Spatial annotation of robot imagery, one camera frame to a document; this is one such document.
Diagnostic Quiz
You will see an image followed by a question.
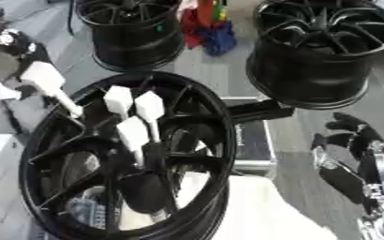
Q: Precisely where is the black wheel rim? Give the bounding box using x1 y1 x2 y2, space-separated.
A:
244 0 384 111
74 0 187 72

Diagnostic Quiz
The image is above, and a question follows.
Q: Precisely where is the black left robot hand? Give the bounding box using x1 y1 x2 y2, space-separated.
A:
0 23 67 106

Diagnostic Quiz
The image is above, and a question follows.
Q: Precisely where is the black cable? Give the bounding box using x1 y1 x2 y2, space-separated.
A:
64 0 78 36

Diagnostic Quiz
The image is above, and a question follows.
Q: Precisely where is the white pin with pale stem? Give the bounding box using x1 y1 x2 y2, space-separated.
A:
133 90 168 143
101 84 135 122
114 115 152 167
18 60 86 119

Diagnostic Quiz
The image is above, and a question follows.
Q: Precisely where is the black case with silver frame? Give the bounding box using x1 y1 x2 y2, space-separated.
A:
219 96 297 176

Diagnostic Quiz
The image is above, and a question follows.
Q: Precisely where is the large black spoked wheel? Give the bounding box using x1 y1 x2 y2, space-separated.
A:
16 70 240 240

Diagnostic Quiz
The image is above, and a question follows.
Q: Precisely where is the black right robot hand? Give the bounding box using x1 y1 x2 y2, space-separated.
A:
308 112 384 217

